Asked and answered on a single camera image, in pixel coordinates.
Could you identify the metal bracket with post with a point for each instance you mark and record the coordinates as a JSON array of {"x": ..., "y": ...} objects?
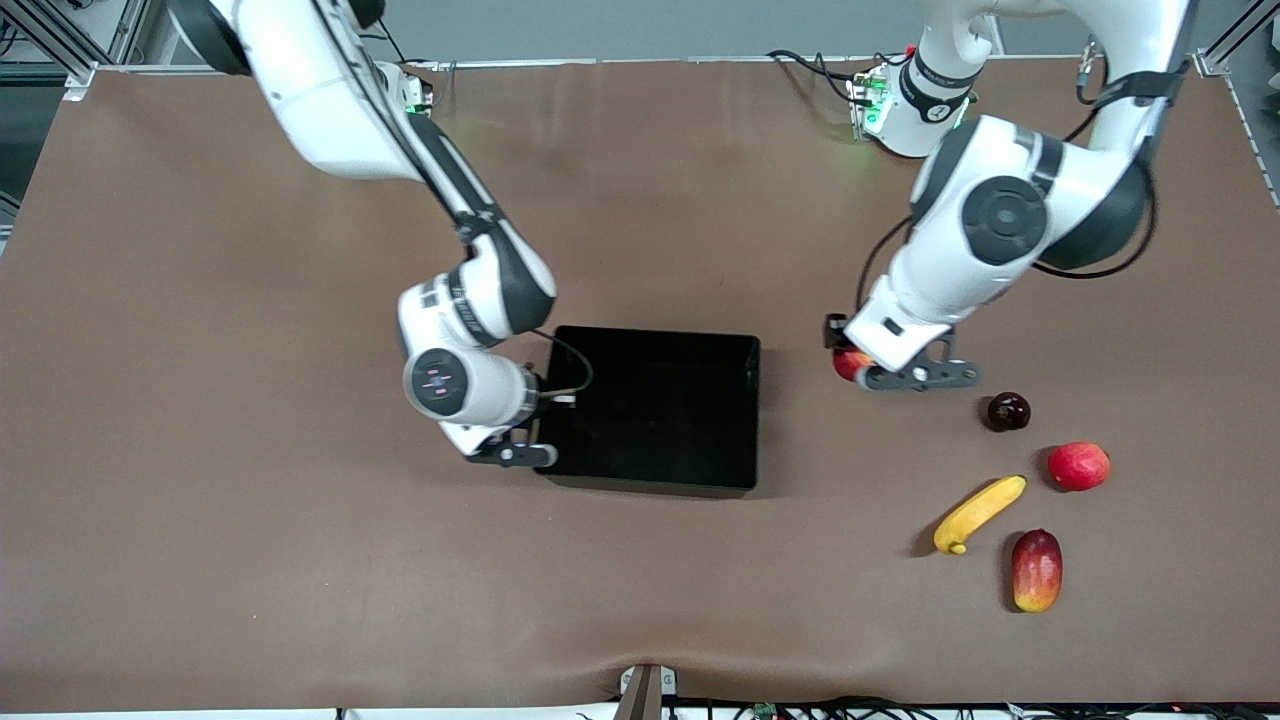
[{"x": 645, "y": 695}]

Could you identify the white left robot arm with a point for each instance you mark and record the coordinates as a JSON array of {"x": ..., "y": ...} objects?
[{"x": 1000, "y": 160}]

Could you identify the black rectangular box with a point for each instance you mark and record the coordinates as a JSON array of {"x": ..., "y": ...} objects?
[{"x": 660, "y": 420}]

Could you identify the yellow banana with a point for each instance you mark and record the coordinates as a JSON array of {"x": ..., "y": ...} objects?
[{"x": 975, "y": 515}]

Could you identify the dark purple plum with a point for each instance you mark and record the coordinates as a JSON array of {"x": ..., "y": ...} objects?
[{"x": 1008, "y": 412}]

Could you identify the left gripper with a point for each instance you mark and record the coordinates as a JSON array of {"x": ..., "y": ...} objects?
[{"x": 834, "y": 334}]

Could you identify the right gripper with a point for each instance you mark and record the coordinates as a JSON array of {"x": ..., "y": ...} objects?
[{"x": 544, "y": 406}]

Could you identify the large table mat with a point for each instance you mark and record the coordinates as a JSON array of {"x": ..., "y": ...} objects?
[{"x": 250, "y": 500}]

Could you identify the red yellow striped apple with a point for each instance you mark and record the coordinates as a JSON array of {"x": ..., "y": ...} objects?
[{"x": 850, "y": 364}]

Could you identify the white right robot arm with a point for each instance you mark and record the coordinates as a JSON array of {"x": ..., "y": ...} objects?
[{"x": 330, "y": 120}]

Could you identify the red yellow mango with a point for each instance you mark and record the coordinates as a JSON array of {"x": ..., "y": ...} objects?
[{"x": 1037, "y": 570}]

